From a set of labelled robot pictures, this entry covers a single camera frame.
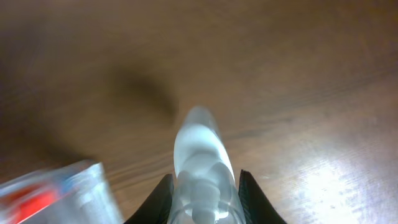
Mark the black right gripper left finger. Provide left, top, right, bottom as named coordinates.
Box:
left=124, top=174, right=174, bottom=224

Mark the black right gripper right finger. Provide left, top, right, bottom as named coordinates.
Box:
left=238, top=170, right=286, bottom=224

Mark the white calamine lotion bottle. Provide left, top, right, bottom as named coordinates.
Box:
left=168, top=106, right=246, bottom=224

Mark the orange tube white cap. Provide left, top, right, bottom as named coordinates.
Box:
left=1, top=184, right=60, bottom=224

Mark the clear plastic container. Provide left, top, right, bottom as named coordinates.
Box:
left=1, top=161, right=124, bottom=224

